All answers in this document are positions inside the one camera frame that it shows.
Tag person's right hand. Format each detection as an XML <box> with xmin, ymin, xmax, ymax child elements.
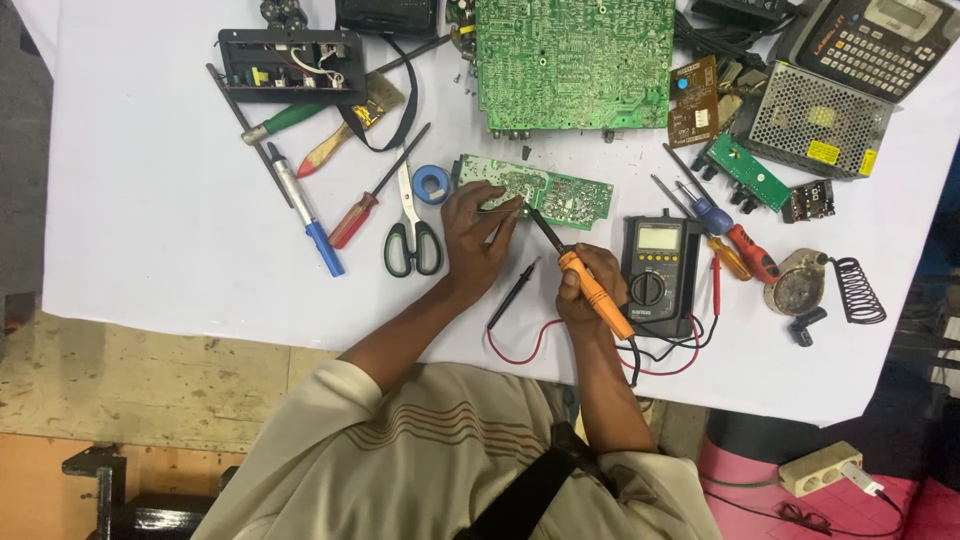
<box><xmin>554</xmin><ymin>243</ymin><xmax>630</xmax><ymax>339</ymax></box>

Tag person's left hand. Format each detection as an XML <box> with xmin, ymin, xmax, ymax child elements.
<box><xmin>440</xmin><ymin>180</ymin><xmax>525</xmax><ymax>302</ymax></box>

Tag orange-handled soldering iron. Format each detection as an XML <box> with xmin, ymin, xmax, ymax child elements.
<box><xmin>522</xmin><ymin>200</ymin><xmax>643</xmax><ymax>388</ymax></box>

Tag black digital multimeter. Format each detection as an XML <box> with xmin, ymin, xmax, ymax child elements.
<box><xmin>619</xmin><ymin>213</ymin><xmax>704</xmax><ymax>339</ymax></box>

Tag blue solder spool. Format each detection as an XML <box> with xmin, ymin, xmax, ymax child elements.
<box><xmin>411</xmin><ymin>164</ymin><xmax>453</xmax><ymax>206</ymax></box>

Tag black multimeter probe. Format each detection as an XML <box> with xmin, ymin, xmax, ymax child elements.
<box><xmin>485</xmin><ymin>255</ymin><xmax>543</xmax><ymax>332</ymax></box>

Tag small green circuit board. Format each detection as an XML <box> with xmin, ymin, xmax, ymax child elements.
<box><xmin>451</xmin><ymin>153</ymin><xmax>615</xmax><ymax>232</ymax></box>

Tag silver blue desoldering pump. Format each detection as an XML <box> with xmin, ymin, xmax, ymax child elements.
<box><xmin>265</xmin><ymin>140</ymin><xmax>347</xmax><ymax>279</ymax></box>

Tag narrow green board with knobs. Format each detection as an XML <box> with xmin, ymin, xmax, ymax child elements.
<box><xmin>689</xmin><ymin>132</ymin><xmax>793</xmax><ymax>216</ymax></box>

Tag soldering iron stand with coil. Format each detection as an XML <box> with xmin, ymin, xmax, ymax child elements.
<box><xmin>762</xmin><ymin>246</ymin><xmax>889</xmax><ymax>326</ymax></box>

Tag large green circuit board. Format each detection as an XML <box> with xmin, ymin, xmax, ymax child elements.
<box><xmin>473</xmin><ymin>0</ymin><xmax>677</xmax><ymax>142</ymax></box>

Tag small brown circuit board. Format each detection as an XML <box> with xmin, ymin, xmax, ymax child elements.
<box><xmin>666</xmin><ymin>54</ymin><xmax>722</xmax><ymax>150</ymax></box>

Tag small black clip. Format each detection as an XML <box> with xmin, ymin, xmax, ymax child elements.
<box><xmin>786</xmin><ymin>305</ymin><xmax>829</xmax><ymax>348</ymax></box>

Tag small board with components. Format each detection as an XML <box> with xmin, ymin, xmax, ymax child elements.
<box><xmin>445</xmin><ymin>0</ymin><xmax>479</xmax><ymax>63</ymax></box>

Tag person's beige shirt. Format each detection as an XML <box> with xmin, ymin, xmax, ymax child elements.
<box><xmin>191</xmin><ymin>359</ymin><xmax>723</xmax><ymax>540</ymax></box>

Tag small black circuit board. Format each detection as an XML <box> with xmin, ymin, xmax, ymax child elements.
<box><xmin>780</xmin><ymin>177</ymin><xmax>837</xmax><ymax>225</ymax></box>

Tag thin dark metal rod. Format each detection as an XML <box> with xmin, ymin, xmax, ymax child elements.
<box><xmin>205</xmin><ymin>63</ymin><xmax>296</xmax><ymax>210</ymax></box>

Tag black open electronics module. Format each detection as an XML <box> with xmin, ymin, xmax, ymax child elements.
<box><xmin>216</xmin><ymin>27</ymin><xmax>369</xmax><ymax>105</ymax></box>

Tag pink cushion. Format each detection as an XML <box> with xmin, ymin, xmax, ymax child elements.
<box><xmin>697</xmin><ymin>435</ymin><xmax>960</xmax><ymax>540</ymax></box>

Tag metal mesh power supply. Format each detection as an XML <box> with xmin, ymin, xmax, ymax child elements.
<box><xmin>729</xmin><ymin>60</ymin><xmax>899</xmax><ymax>182</ymax></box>

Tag white table cover sheet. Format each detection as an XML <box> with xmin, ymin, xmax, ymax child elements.
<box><xmin>13</xmin><ymin>0</ymin><xmax>960</xmax><ymax>429</ymax></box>

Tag white power strip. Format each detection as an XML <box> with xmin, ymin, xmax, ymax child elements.
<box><xmin>777</xmin><ymin>440</ymin><xmax>864</xmax><ymax>499</ymax></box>

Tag dark knobbed part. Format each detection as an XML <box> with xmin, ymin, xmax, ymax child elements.
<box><xmin>259</xmin><ymin>0</ymin><xmax>310</xmax><ymax>30</ymax></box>

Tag black box device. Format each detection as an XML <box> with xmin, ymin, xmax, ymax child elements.
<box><xmin>689</xmin><ymin>0</ymin><xmax>790</xmax><ymax>24</ymax></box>

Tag white plug adapter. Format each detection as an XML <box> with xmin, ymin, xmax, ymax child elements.
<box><xmin>839</xmin><ymin>460</ymin><xmax>888</xmax><ymax>498</ymax></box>

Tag grey label printer with keypad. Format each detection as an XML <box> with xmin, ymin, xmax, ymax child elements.
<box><xmin>774</xmin><ymin>0</ymin><xmax>960</xmax><ymax>104</ymax></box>

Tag black-handled scissors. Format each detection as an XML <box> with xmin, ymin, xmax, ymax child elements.
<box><xmin>383</xmin><ymin>146</ymin><xmax>446</xmax><ymax>279</ymax></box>

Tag black test lead cable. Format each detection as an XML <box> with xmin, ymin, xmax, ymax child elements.
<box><xmin>615</xmin><ymin>311</ymin><xmax>720</xmax><ymax>364</ymax></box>

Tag red test lead cable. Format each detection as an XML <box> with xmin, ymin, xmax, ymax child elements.
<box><xmin>485</xmin><ymin>313</ymin><xmax>704</xmax><ymax>378</ymax></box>

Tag clear red-handled screwdriver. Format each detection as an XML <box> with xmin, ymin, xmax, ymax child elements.
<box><xmin>327</xmin><ymin>121</ymin><xmax>433</xmax><ymax>252</ymax></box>

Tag blue-handled screwdriver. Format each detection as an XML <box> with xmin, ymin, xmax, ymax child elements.
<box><xmin>663</xmin><ymin>141</ymin><xmax>735</xmax><ymax>237</ymax></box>

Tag orange-handled screwdriver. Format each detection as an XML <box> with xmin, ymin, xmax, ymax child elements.
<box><xmin>650</xmin><ymin>173</ymin><xmax>754</xmax><ymax>283</ymax></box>

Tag red black-handled screwdriver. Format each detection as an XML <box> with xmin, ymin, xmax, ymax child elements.
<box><xmin>674</xmin><ymin>179</ymin><xmax>782</xmax><ymax>285</ymax></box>

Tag wooden-handled paint brush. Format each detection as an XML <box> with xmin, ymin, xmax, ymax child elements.
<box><xmin>296</xmin><ymin>70</ymin><xmax>407</xmax><ymax>180</ymax></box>

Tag green-handled screwdriver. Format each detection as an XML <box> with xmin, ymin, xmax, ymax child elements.
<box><xmin>240</xmin><ymin>100</ymin><xmax>333</xmax><ymax>147</ymax></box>

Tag black chest strap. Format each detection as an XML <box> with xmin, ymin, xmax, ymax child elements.
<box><xmin>453</xmin><ymin>421</ymin><xmax>610</xmax><ymax>540</ymax></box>

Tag black device with strap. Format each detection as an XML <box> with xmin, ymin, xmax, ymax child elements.
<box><xmin>334</xmin><ymin>0</ymin><xmax>441</xmax><ymax>39</ymax></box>

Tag bundle of black cables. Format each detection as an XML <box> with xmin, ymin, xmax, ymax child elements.
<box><xmin>673</xmin><ymin>7</ymin><xmax>785</xmax><ymax>70</ymax></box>

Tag thin black cable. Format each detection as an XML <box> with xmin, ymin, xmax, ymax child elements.
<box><xmin>703</xmin><ymin>487</ymin><xmax>909</xmax><ymax>540</ymax></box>

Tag black metal frame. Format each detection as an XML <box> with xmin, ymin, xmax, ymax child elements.
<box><xmin>60</xmin><ymin>444</ymin><xmax>243</xmax><ymax>540</ymax></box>

